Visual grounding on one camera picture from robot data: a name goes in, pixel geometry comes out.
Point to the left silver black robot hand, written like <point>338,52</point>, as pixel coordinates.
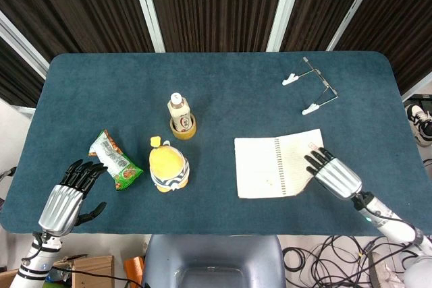
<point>62,205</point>

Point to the blue felt table mat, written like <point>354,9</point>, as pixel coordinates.
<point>216,99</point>

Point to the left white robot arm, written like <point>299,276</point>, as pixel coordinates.
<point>35,261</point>

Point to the orange foam roll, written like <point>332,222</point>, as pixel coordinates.
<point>134,269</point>

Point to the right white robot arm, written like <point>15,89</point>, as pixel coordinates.
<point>388,215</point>

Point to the black white sneaker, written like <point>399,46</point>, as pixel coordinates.
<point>419,122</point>

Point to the milk tea bottle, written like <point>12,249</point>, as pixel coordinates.
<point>179,112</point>

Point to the yellow plush duck toy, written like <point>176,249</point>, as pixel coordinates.
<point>168,166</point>

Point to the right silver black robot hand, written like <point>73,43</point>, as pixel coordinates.
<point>337,175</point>

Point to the green snack bag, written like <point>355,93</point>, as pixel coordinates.
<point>114,160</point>

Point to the white spiral notebook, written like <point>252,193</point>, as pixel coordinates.
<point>270,166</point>

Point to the cardboard box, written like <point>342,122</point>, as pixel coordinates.
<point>91,271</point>

